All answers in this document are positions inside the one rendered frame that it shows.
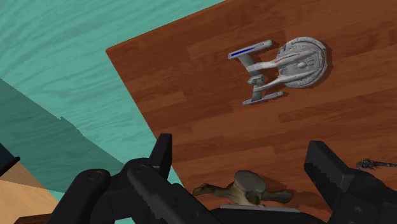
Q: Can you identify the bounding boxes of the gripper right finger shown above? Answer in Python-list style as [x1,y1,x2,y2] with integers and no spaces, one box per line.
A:
[303,140,397,224]

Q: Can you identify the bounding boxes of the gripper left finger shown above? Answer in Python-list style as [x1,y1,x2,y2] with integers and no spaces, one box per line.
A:
[46,133,221,224]

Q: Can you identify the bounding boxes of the dark grey spiky object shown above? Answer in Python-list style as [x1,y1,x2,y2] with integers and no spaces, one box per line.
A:
[355,158,397,171]

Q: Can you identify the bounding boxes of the brown wooden table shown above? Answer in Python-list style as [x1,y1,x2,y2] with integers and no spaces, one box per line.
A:
[105,0,397,223]

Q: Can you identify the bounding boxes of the olive dinosaur figure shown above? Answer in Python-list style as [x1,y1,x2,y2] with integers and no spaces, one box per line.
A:
[192,169,294,208]

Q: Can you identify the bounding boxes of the light wooden furniture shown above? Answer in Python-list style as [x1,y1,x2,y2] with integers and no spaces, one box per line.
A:
[0,161,60,224]

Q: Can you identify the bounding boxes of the grey spaceship model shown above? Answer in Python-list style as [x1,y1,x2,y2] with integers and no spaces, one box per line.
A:
[228,36,328,106]

